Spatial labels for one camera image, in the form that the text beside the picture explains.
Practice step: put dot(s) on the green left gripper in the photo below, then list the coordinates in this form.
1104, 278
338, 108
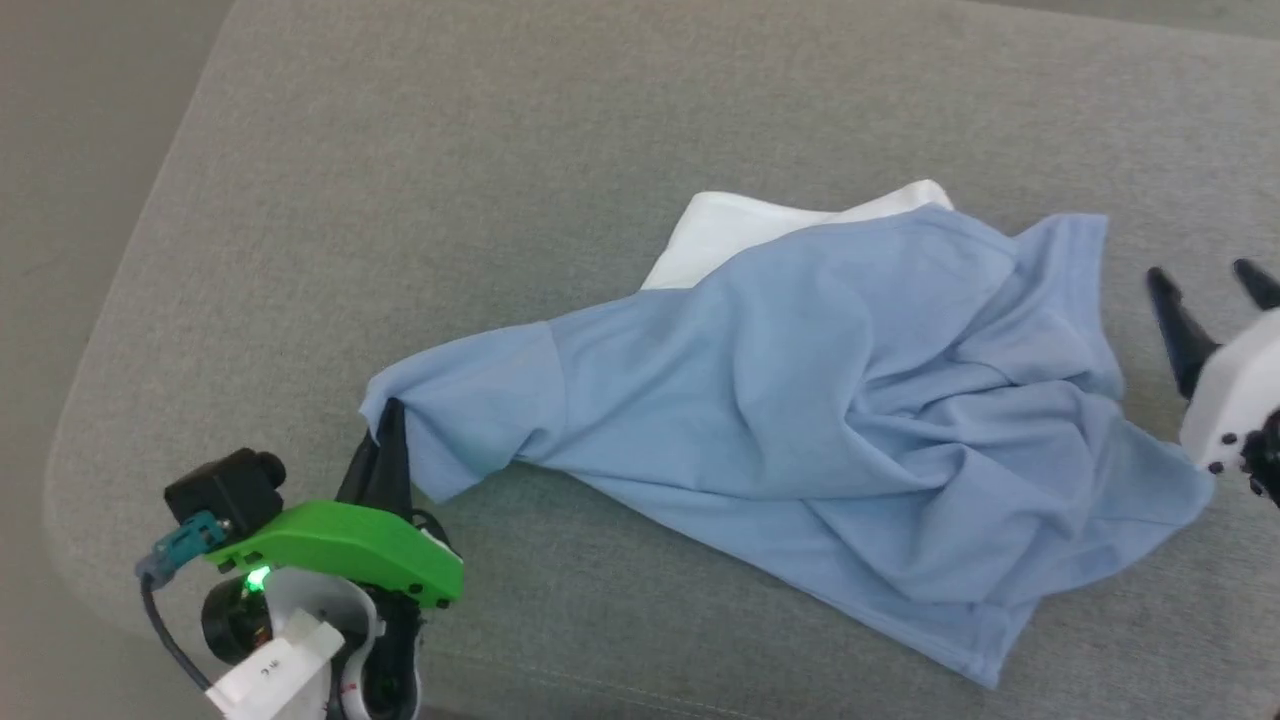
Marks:
350, 545

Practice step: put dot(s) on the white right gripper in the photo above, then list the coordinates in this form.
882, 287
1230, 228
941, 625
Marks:
1235, 390

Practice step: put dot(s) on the light blue polo shirt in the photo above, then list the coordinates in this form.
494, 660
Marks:
800, 400

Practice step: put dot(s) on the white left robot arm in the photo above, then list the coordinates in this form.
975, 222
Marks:
300, 650

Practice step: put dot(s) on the white folded cloth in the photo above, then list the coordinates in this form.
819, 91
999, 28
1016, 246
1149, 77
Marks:
740, 235

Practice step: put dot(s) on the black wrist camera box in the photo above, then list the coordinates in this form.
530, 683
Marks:
225, 492

